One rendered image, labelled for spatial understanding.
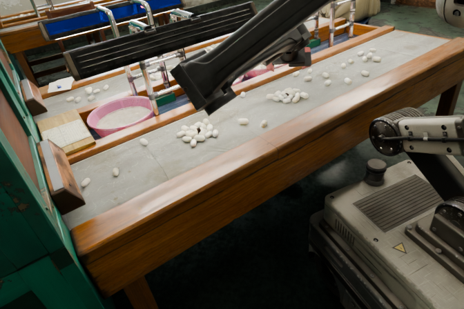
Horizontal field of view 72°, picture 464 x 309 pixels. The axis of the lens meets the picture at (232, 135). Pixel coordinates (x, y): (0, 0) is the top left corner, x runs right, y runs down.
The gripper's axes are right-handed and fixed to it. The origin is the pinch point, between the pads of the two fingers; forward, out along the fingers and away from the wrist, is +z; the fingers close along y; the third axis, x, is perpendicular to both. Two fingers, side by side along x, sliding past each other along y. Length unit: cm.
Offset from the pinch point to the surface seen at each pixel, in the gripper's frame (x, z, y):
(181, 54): 9.4, 1.2, -38.1
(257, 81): 8.3, 25.7, -12.4
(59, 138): -22, -1, -81
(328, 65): 21.3, 39.7, 19.9
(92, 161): -31, -4, -65
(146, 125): -17, 5, -51
